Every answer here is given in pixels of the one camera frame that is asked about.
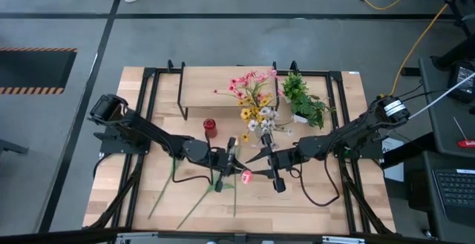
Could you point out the red ribbed glass vase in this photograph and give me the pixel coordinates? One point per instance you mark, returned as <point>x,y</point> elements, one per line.
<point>210,127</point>

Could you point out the white paper sheet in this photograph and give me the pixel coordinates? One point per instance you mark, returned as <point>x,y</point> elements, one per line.
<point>394,162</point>

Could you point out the black artificial tulip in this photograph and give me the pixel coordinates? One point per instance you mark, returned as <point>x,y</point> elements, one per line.
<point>161,192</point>

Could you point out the black side desk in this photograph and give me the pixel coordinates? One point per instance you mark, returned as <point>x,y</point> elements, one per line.
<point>441,132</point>

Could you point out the black metal table frame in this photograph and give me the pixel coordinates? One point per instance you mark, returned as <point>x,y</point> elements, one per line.
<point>343,99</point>

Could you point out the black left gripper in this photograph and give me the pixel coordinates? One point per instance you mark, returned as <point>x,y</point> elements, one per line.
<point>222,162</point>

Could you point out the black stand legs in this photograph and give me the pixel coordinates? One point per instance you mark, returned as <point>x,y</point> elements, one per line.
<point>456,14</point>

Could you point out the wooden shelf with black legs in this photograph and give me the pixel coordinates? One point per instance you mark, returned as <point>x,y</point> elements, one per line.
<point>215,86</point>

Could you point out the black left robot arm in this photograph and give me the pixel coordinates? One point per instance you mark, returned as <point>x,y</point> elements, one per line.
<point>148,131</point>

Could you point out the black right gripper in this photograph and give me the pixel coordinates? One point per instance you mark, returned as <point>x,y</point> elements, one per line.
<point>285,158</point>

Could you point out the clear cut-glass vase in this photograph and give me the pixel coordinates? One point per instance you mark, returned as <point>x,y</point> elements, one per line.
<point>258,141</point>

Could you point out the light green fern white pot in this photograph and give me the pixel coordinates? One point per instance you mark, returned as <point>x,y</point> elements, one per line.
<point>295,84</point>

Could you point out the dark broadleaf plant white pot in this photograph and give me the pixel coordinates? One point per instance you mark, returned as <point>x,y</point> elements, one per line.
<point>311,108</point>

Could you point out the silver thin rod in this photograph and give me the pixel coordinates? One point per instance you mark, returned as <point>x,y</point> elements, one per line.
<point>441,97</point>

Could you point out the pink artificial flower bunch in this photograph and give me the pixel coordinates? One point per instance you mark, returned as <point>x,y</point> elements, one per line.
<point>245,81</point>

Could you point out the laptop keyboard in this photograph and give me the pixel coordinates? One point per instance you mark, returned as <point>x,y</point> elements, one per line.
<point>456,192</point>

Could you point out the pink artificial tulip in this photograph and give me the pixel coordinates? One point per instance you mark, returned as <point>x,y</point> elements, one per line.
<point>247,177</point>

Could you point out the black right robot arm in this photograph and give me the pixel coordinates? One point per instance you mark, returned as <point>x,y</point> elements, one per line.
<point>352,132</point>

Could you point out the white artificial flower bunch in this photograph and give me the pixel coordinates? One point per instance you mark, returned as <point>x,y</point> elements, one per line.
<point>265,111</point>

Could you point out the yellow artificial flower bunch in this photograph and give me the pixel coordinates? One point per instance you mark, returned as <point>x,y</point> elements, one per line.
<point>245,114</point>

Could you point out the black hazard-striped floor mat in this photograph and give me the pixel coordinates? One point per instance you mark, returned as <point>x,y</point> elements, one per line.
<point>33,69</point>

